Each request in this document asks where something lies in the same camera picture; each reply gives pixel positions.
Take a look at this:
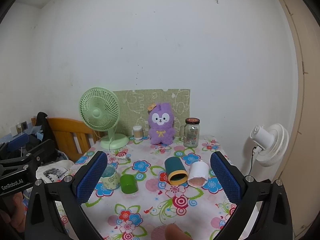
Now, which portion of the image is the person's left hand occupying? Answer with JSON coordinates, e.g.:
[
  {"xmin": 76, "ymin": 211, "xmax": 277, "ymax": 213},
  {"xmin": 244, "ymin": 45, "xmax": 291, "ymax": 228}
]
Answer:
[{"xmin": 0, "ymin": 192, "xmax": 26, "ymax": 233}]

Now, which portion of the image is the white printed cloth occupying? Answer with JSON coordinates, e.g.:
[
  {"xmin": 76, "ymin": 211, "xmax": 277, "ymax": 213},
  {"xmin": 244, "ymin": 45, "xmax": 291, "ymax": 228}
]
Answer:
[{"xmin": 36, "ymin": 159, "xmax": 76, "ymax": 183}]

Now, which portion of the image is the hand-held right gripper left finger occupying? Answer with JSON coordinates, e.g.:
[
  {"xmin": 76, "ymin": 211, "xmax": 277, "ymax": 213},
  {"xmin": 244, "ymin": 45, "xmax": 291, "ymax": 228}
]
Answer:
[{"xmin": 25, "ymin": 151, "xmax": 108, "ymax": 240}]

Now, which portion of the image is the glass jar mug with lid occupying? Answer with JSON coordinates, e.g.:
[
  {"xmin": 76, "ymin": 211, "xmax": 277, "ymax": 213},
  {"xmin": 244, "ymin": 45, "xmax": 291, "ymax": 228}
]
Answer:
[{"xmin": 179, "ymin": 117, "xmax": 201, "ymax": 148}]

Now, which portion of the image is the blue cloth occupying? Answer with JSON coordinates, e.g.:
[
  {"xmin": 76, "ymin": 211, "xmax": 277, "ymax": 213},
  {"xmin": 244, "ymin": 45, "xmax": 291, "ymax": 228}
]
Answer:
[{"xmin": 31, "ymin": 126, "xmax": 45, "ymax": 140}]

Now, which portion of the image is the green animal print foam mat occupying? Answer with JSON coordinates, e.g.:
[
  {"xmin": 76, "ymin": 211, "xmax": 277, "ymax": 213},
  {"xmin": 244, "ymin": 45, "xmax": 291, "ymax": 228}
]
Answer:
[{"xmin": 113, "ymin": 89, "xmax": 191, "ymax": 138}]

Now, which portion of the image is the clear printed cup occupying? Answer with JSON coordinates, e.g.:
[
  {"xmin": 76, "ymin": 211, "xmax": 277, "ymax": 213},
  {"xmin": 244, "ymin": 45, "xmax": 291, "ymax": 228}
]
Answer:
[{"xmin": 101, "ymin": 165, "xmax": 121, "ymax": 190}]

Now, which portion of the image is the white cup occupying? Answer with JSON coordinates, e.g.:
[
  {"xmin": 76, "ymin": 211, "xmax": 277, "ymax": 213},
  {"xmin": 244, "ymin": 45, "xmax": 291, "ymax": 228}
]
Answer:
[{"xmin": 187, "ymin": 161, "xmax": 209, "ymax": 188}]

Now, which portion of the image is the black fan cable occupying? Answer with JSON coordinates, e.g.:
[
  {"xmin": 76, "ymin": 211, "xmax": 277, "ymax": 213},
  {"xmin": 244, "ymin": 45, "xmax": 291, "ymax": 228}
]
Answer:
[{"xmin": 250, "ymin": 146, "xmax": 261, "ymax": 178}]

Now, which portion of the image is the black bag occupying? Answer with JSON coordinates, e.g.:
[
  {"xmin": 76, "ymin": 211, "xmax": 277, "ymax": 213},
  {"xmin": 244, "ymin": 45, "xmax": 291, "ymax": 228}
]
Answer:
[{"xmin": 25, "ymin": 112, "xmax": 57, "ymax": 161}]

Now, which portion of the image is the purple plush toy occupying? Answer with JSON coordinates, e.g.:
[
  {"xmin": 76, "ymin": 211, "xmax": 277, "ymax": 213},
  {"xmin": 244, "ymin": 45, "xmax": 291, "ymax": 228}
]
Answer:
[{"xmin": 147, "ymin": 102, "xmax": 176, "ymax": 146}]

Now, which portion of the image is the teal cup with yellow rim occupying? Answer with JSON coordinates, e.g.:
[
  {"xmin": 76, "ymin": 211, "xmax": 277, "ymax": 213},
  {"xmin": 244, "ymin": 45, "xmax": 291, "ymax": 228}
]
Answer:
[{"xmin": 164, "ymin": 156, "xmax": 188, "ymax": 186}]

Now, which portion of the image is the cotton swab container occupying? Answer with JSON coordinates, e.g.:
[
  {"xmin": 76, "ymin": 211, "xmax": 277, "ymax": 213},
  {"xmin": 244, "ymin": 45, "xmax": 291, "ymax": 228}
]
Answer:
[{"xmin": 132, "ymin": 126, "xmax": 144, "ymax": 141}]

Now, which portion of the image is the white fan cable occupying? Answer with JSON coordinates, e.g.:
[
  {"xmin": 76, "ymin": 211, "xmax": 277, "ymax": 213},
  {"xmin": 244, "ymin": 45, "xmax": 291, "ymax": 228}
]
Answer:
[{"xmin": 109, "ymin": 147, "xmax": 132, "ymax": 162}]

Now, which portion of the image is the wooden headboard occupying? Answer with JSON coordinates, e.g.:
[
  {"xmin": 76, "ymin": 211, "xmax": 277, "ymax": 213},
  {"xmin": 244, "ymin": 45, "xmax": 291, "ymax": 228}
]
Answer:
[{"xmin": 31, "ymin": 117, "xmax": 101, "ymax": 163}]

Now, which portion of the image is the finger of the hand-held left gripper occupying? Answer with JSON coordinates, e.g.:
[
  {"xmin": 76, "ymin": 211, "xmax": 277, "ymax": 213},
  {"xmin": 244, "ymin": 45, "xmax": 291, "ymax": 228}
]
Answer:
[
  {"xmin": 0, "ymin": 133, "xmax": 30, "ymax": 161},
  {"xmin": 22, "ymin": 139, "xmax": 56, "ymax": 167}
]

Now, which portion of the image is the green desk fan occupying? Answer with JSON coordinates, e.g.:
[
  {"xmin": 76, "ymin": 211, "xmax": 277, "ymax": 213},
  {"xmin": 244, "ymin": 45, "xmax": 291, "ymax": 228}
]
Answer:
[{"xmin": 79, "ymin": 87, "xmax": 130, "ymax": 150}]

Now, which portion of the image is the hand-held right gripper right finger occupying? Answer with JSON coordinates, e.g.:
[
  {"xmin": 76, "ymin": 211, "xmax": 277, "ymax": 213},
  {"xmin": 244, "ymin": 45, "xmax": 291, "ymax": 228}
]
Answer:
[{"xmin": 210, "ymin": 151, "xmax": 294, "ymax": 240}]

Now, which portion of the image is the beige door frame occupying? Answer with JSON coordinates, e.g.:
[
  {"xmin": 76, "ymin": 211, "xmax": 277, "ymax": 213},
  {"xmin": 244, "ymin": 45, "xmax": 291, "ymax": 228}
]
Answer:
[{"xmin": 275, "ymin": 0, "xmax": 320, "ymax": 238}]

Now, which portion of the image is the white standing fan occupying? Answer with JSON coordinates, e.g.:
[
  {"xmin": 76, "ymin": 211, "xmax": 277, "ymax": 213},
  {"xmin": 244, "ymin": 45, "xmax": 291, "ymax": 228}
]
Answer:
[{"xmin": 250, "ymin": 123, "xmax": 290, "ymax": 167}]

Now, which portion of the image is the green cup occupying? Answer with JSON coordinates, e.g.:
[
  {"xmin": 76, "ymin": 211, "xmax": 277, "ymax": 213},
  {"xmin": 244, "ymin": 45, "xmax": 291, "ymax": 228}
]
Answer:
[{"xmin": 120, "ymin": 175, "xmax": 139, "ymax": 194}]

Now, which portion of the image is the floral tablecloth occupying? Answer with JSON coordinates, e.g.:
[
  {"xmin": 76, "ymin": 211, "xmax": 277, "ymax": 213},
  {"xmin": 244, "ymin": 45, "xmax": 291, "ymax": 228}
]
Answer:
[{"xmin": 54, "ymin": 135, "xmax": 253, "ymax": 240}]

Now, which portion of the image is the person's right hand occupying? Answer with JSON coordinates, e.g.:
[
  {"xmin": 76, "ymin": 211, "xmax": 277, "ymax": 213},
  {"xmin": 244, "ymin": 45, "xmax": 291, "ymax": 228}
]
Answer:
[{"xmin": 166, "ymin": 224, "xmax": 194, "ymax": 240}]

